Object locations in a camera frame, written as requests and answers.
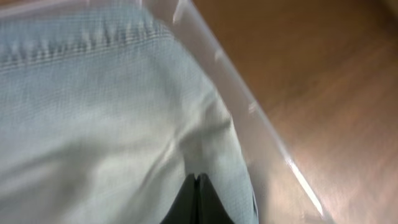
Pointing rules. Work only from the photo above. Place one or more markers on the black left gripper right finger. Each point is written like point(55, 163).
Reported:
point(209, 209)

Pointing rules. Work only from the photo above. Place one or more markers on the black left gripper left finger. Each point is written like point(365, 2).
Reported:
point(184, 207)

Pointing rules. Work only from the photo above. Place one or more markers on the light blue jeans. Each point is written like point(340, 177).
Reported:
point(103, 115)

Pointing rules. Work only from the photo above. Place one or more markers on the clear plastic storage bin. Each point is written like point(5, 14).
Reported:
point(281, 193)

